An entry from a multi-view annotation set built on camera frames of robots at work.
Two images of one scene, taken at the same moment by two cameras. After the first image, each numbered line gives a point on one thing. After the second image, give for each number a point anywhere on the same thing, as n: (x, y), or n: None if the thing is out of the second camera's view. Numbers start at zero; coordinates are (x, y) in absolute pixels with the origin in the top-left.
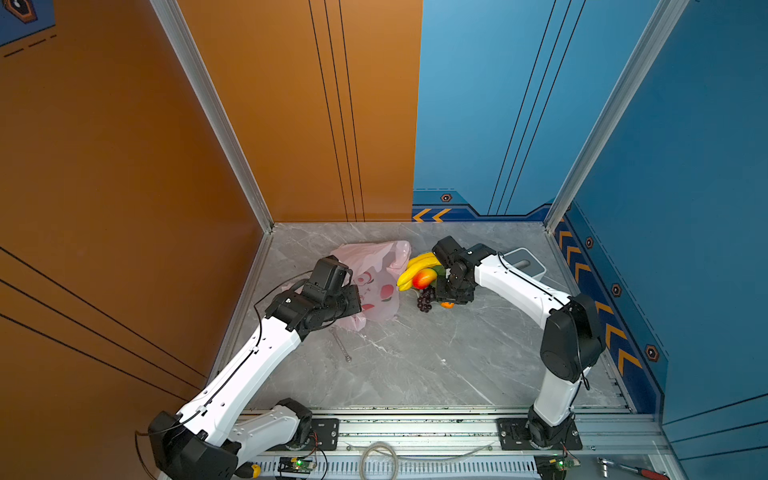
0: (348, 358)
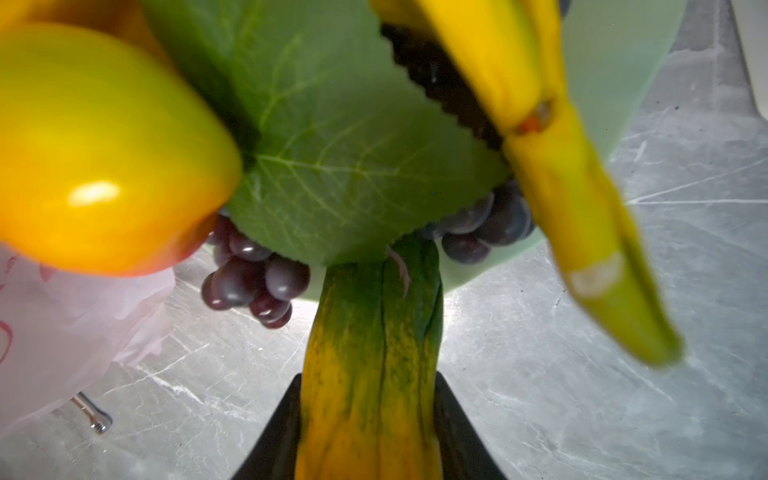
0: (100, 421)
